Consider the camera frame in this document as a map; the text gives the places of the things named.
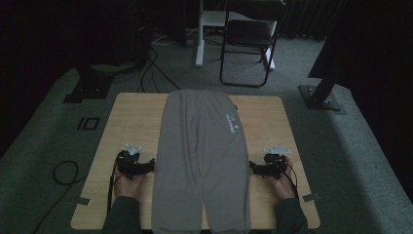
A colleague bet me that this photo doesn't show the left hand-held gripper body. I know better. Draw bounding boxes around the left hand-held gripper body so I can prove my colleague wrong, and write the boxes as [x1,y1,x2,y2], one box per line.
[115,142,146,181]

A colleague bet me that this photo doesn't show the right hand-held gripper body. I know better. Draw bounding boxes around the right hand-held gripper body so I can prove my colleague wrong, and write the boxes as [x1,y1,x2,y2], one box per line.
[261,144,292,180]

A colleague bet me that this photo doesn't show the grey sweatpants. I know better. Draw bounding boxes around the grey sweatpants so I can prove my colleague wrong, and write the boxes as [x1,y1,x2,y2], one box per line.
[150,89,252,234]

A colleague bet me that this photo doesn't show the person's left hand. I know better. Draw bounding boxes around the person's left hand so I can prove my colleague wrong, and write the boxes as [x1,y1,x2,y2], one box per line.
[113,173,147,200]

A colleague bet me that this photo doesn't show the person's right hand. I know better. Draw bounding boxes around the person's right hand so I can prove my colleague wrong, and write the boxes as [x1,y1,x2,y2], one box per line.
[270,157,297,200]

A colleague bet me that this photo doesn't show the grey tape piece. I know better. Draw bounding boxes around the grey tape piece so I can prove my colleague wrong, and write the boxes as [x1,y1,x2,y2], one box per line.
[302,192,321,204]
[76,196,94,207]

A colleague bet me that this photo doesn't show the black stand base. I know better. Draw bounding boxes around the black stand base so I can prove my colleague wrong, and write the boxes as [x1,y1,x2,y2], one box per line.
[62,63,115,104]

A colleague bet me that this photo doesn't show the black slanted metal stand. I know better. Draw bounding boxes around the black slanted metal stand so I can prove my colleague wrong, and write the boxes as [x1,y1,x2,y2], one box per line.
[298,55,346,112]

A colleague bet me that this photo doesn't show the black folding chair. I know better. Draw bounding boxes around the black folding chair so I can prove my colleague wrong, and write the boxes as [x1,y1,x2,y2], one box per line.
[219,0,287,89]

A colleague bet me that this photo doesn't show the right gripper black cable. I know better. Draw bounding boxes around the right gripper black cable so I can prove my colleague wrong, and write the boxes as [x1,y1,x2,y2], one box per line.
[272,159,300,200]

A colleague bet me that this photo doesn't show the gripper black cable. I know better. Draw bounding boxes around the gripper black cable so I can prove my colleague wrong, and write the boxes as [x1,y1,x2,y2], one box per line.
[272,159,300,200]
[106,155,125,216]

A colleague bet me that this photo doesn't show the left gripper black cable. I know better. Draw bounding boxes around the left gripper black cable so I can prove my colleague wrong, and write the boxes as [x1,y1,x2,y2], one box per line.
[106,155,125,216]

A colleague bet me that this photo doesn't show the black looped floor cable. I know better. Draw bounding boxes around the black looped floor cable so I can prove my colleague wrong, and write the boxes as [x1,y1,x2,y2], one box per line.
[32,160,90,234]

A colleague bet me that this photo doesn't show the black floor cables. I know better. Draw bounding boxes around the black floor cables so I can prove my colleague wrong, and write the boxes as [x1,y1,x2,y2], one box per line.
[137,45,182,95]

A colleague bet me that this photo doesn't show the white desk frame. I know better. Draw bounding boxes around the white desk frame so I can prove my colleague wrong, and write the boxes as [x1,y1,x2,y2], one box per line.
[195,0,278,71]

